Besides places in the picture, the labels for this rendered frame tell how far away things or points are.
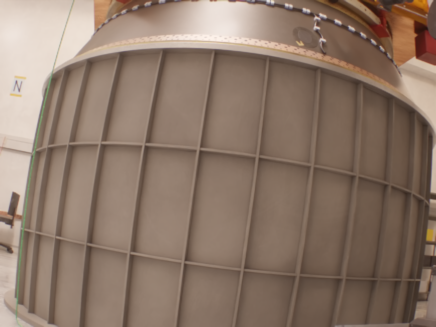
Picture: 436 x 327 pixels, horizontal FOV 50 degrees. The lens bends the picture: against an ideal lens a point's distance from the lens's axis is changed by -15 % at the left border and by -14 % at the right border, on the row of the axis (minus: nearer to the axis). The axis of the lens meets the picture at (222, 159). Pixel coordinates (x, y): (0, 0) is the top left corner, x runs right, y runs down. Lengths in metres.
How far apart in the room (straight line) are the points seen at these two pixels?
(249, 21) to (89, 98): 0.70
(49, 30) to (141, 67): 6.28
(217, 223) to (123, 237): 0.34
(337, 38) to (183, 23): 0.64
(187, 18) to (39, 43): 6.14
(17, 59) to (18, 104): 0.76
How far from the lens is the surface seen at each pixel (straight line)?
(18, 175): 7.62
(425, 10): 2.82
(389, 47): 2.90
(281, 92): 1.86
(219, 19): 2.07
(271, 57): 1.87
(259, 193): 1.77
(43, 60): 8.01
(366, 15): 2.57
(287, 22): 2.11
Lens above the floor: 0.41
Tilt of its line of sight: 11 degrees up
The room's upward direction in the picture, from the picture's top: 8 degrees clockwise
